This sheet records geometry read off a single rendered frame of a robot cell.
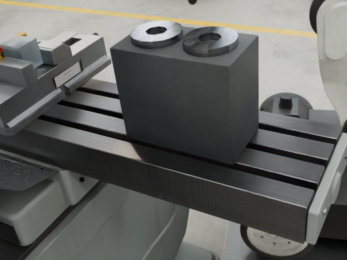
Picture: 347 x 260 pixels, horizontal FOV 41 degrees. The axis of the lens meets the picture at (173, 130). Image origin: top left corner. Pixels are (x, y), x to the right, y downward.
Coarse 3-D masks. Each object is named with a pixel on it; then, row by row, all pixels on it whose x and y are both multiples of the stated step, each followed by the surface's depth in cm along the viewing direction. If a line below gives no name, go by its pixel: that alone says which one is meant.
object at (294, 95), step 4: (284, 92) 161; (288, 92) 161; (272, 96) 162; (276, 96) 160; (292, 96) 159; (296, 96) 159; (300, 96) 160; (268, 100) 162; (304, 100) 159; (264, 104) 162; (308, 104) 159; (260, 108) 164; (312, 108) 161
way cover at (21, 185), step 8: (0, 152) 102; (0, 160) 98; (8, 160) 98; (16, 160) 98; (24, 160) 98; (8, 168) 94; (16, 168) 95; (24, 168) 95; (32, 168) 95; (40, 168) 94; (48, 168) 95; (0, 176) 91; (8, 176) 91; (16, 176) 91; (24, 176) 91; (32, 176) 91; (40, 176) 91; (48, 176) 91; (0, 184) 85; (8, 184) 88; (16, 184) 88; (24, 184) 88; (32, 184) 88
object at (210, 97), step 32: (160, 32) 80; (192, 32) 75; (224, 32) 74; (128, 64) 77; (160, 64) 73; (192, 64) 70; (224, 64) 68; (256, 64) 77; (128, 96) 81; (160, 96) 77; (192, 96) 74; (224, 96) 70; (256, 96) 80; (128, 128) 86; (160, 128) 81; (192, 128) 77; (224, 128) 74; (256, 128) 84; (224, 160) 78
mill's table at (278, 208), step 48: (96, 96) 102; (0, 144) 102; (48, 144) 93; (96, 144) 87; (144, 144) 87; (288, 144) 81; (336, 144) 81; (144, 192) 86; (192, 192) 79; (240, 192) 73; (288, 192) 71; (336, 192) 77
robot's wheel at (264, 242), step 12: (240, 228) 123; (252, 228) 124; (252, 240) 124; (264, 240) 126; (276, 240) 125; (288, 240) 124; (264, 252) 126; (276, 252) 125; (288, 252) 124; (300, 252) 123
